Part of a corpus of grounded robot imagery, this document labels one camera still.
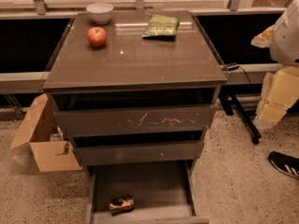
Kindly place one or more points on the orange soda can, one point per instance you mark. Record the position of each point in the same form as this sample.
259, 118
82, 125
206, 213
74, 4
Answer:
121, 204

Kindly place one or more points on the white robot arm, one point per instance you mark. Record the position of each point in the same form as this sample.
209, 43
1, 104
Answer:
284, 44

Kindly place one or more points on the grey drawer cabinet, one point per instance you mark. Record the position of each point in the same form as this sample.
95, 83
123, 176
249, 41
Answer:
131, 71

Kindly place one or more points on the grey top drawer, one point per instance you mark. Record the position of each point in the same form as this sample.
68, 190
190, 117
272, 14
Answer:
119, 121

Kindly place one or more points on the grey drawer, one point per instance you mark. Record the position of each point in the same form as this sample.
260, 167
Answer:
162, 194
119, 121
93, 156

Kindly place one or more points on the grey middle drawer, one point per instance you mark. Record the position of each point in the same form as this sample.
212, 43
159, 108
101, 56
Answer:
93, 156

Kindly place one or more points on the grey bottom drawer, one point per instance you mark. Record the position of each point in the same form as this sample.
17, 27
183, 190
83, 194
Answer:
162, 194

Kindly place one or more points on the green chip bag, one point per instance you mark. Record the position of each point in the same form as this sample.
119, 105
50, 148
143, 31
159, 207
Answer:
161, 26

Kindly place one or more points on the red apple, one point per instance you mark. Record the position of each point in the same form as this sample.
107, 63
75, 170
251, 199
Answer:
97, 37

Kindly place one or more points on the small black device on ledge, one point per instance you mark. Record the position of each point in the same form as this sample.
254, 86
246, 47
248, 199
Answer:
232, 66

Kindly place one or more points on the white bowl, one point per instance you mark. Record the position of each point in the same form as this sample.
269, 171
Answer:
101, 13

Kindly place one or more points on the open cardboard box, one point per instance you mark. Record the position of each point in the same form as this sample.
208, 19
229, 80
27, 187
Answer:
40, 131

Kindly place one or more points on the black white sneaker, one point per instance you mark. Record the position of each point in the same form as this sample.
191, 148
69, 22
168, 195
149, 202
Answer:
287, 165

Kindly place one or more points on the black table leg frame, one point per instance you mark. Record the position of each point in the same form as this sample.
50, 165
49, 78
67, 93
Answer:
228, 102

